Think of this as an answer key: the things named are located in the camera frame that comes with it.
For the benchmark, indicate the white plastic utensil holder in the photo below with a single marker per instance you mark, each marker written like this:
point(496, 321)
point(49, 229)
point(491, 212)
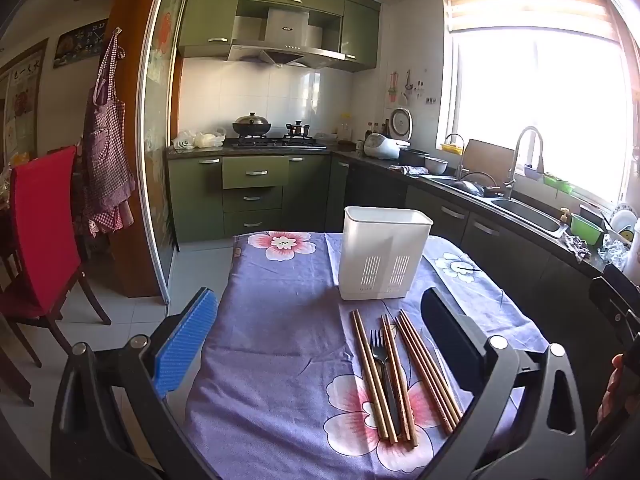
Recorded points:
point(385, 240)

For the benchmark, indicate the white bowl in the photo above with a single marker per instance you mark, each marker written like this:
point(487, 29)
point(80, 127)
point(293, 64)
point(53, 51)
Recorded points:
point(436, 166)

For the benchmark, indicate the green base cabinets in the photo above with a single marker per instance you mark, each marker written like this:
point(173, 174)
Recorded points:
point(195, 195)

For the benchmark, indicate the small steel pot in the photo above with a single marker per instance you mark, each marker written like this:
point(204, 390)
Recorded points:
point(298, 130)

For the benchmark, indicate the red checked apron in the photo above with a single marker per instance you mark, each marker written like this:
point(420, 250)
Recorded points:
point(102, 160)

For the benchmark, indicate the calligraphy wall scroll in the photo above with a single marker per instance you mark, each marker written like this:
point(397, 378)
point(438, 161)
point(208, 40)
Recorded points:
point(25, 105)

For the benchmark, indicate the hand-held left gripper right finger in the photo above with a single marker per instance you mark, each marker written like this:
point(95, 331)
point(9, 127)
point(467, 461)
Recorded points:
point(450, 340)

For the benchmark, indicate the wooden cutting board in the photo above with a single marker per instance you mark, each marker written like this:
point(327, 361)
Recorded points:
point(492, 157)

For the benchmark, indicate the window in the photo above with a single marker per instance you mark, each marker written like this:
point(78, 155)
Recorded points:
point(540, 100)

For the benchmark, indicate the metal fork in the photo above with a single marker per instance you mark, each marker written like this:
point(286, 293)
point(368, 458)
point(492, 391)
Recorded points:
point(380, 352)

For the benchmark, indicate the dark clock picture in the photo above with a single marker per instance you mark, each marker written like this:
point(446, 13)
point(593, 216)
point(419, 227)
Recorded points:
point(80, 42)

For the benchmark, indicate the steel range hood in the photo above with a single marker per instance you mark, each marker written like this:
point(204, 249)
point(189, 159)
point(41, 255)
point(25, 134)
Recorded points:
point(287, 30)

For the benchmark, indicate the open green drawer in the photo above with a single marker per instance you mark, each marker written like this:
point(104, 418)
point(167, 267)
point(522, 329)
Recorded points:
point(255, 172)

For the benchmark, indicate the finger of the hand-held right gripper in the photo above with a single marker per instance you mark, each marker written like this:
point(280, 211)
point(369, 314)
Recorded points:
point(622, 282)
point(617, 312)

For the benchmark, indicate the wooden door frame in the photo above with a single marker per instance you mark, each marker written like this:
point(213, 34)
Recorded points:
point(132, 110)

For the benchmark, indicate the grey rag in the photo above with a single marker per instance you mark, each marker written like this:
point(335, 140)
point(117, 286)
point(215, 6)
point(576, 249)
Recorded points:
point(579, 247)

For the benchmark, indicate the crumpled clear plastic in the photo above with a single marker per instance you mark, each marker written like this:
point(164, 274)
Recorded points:
point(614, 252)

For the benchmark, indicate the crumpled dish cloth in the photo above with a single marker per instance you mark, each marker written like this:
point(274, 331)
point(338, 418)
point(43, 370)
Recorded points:
point(407, 170)

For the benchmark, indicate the black wok with lid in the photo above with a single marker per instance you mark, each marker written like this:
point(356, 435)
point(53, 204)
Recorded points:
point(251, 125)

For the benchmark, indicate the white rice cooker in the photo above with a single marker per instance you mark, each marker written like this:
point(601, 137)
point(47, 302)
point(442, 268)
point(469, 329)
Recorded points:
point(382, 146)

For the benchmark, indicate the gas stove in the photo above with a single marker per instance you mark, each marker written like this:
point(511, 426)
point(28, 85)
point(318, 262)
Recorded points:
point(275, 144)

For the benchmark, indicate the white bottle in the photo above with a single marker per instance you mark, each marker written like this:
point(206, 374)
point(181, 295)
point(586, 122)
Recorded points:
point(634, 255)

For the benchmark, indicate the black inner pot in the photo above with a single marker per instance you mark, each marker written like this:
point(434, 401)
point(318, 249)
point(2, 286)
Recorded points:
point(414, 156)

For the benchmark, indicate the dark stone countertop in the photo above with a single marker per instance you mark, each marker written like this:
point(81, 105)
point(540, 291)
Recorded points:
point(350, 152)

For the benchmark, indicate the pink green wall hanging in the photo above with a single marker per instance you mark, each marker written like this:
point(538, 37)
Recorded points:
point(393, 89)

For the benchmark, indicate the purple floral tablecloth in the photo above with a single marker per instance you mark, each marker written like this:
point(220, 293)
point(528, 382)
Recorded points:
point(280, 350)

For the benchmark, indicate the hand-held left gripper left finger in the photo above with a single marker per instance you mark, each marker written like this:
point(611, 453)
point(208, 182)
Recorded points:
point(180, 345)

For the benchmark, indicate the yellow basket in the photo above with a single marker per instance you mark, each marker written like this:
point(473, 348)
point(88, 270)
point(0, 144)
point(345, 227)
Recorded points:
point(451, 148)

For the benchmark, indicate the thin arched faucet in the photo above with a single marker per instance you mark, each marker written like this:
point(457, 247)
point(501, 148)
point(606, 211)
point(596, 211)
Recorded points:
point(459, 160)

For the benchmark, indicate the white plastic bag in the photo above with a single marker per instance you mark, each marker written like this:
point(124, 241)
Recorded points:
point(209, 139)

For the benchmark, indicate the window blind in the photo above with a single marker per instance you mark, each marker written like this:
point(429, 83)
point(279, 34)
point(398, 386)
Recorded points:
point(525, 12)

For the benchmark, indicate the person's right hand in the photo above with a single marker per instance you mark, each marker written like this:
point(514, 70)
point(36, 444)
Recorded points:
point(610, 395)

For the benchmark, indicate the tall steel faucet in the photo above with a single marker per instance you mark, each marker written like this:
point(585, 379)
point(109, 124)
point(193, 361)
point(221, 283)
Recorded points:
point(511, 175)

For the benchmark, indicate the white plate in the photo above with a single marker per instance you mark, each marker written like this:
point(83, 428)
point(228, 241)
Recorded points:
point(624, 220)

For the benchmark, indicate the green plastic basin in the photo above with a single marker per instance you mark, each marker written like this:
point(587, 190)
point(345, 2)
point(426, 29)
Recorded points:
point(557, 183)
point(586, 230)

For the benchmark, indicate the clear oil bottle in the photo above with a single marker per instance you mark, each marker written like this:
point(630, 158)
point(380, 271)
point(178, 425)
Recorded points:
point(344, 129)

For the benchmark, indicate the red covered wooden chair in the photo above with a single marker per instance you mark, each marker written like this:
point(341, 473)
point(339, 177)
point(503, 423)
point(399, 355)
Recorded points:
point(45, 220)

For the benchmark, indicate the steel sink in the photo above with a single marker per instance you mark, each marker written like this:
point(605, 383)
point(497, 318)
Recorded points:
point(525, 215)

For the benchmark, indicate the bunch of wooden chopsticks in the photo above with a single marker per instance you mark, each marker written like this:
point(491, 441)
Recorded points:
point(427, 367)

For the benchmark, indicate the green upper cabinets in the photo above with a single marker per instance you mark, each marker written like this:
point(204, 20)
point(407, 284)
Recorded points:
point(207, 20)

